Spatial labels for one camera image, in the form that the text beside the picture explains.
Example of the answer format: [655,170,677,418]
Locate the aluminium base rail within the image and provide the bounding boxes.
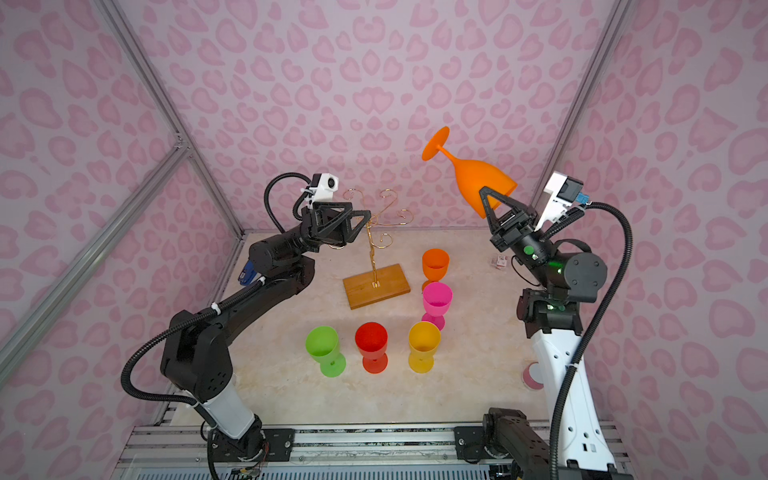
[110,419,637,480]

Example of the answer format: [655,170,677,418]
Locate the pink tape roll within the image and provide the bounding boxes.
[522,362,544,391]

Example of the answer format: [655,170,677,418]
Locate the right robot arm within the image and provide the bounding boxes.
[479,187,633,479]

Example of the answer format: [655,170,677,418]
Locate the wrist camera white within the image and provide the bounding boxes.
[534,172,590,230]
[303,173,339,209]

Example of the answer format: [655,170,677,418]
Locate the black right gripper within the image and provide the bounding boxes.
[477,195,564,295]

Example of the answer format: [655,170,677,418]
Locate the blue black stapler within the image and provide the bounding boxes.
[238,260,257,286]

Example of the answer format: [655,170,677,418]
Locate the green plastic wine glass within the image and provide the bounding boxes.
[305,326,346,378]

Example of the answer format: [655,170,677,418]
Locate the aluminium frame corner post left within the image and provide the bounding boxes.
[95,0,245,238]

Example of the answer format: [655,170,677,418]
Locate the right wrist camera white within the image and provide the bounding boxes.
[534,172,590,230]

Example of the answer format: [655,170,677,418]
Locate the gold wire glass rack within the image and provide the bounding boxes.
[341,188,414,289]

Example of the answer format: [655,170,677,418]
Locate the yellow plastic wine glass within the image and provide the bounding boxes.
[408,322,441,374]

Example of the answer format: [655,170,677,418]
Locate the aluminium frame corner post right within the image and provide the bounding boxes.
[529,0,637,207]

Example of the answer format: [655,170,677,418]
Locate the aluminium diagonal frame bar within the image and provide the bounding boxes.
[1,142,188,385]

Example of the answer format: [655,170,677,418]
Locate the wooden rack base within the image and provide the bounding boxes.
[343,264,411,310]

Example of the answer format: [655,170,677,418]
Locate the pink plastic wine glass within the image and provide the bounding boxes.
[421,282,453,331]

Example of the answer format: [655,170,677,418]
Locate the aluminium frame corner post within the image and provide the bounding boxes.
[95,0,245,238]
[529,0,637,207]

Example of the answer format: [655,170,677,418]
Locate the red plastic wine glass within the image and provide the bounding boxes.
[355,322,388,374]

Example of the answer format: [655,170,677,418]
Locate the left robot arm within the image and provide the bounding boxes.
[120,172,371,478]

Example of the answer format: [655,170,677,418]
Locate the orange wine glass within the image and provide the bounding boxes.
[421,249,450,290]
[422,126,518,219]

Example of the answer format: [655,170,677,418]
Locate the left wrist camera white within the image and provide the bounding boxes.
[303,173,339,209]

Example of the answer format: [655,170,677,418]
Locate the orange wine glass front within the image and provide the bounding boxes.
[421,249,450,290]

